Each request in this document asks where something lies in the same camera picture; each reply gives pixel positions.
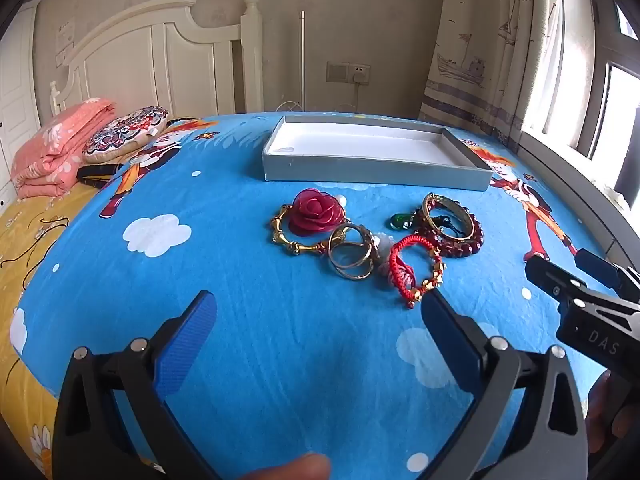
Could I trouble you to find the red string bracelet gold beads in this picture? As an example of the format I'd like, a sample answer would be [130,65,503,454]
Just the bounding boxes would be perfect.
[389,234,446,309]

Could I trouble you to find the red rose brooch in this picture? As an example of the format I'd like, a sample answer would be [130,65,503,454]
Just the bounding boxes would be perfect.
[290,188,347,236]

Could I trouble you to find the gold bamboo-link bracelet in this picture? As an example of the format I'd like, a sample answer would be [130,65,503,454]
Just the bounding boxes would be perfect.
[270,203,333,257]

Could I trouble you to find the grey shallow cardboard box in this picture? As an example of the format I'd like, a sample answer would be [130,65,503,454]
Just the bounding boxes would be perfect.
[262,115,493,192]

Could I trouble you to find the person's left hand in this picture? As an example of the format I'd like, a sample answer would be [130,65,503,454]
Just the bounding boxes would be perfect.
[240,452,332,480]

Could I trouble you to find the black curved object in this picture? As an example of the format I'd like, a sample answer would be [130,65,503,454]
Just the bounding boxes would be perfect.
[76,162,118,188]

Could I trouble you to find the round patterned cushion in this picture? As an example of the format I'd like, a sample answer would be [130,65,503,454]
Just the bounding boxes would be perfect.
[81,106,169,164]

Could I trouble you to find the yellow floral bedsheet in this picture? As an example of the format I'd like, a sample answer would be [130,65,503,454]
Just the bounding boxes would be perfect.
[0,180,101,480]

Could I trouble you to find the dark red bead bracelet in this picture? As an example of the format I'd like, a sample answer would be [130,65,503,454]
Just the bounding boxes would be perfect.
[412,210,485,261]

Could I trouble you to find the silver pole lamp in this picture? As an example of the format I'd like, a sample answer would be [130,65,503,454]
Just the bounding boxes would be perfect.
[298,10,307,111]

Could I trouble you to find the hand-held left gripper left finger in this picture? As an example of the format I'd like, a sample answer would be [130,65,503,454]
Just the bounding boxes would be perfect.
[52,289,221,480]

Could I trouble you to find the grey wall socket panel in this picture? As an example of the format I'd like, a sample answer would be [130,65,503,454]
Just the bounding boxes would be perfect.
[326,61,372,86]

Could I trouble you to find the gold interlocked ring ornament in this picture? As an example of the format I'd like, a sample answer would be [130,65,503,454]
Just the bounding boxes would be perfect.
[327,223,376,281]

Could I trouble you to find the green pendant black cord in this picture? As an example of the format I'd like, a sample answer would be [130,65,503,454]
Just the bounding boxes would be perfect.
[390,212,463,240]

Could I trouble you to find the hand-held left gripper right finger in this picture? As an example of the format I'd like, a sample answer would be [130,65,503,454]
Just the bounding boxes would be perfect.
[421,287,590,480]

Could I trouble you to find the white wooden headboard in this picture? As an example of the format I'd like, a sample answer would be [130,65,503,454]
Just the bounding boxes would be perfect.
[49,0,264,126]

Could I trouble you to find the pale jade pendant pink cord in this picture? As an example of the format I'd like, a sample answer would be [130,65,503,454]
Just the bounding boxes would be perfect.
[372,232,418,286]

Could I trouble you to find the gold bangle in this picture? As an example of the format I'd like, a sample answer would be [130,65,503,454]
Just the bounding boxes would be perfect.
[421,192,474,240]

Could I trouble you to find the person's right hand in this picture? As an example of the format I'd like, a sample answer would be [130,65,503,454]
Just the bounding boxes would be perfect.
[586,369,640,457]

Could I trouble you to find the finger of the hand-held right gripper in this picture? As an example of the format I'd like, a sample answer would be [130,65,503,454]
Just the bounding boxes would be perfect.
[574,249,624,289]
[525,254,592,307]

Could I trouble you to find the blue cartoon printed sheet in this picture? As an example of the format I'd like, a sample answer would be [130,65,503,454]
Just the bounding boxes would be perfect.
[15,111,626,480]

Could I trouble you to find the window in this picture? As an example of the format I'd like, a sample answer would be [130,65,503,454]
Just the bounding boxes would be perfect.
[520,0,640,201]

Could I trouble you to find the folded pink floral blanket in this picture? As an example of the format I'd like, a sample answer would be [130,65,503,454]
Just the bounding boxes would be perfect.
[10,97,117,200]

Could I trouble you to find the boat printed curtain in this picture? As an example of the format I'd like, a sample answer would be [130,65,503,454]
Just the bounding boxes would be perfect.
[417,0,566,146]

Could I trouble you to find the grey window ledge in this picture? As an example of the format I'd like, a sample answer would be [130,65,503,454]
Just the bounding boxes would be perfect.
[520,145,640,261]

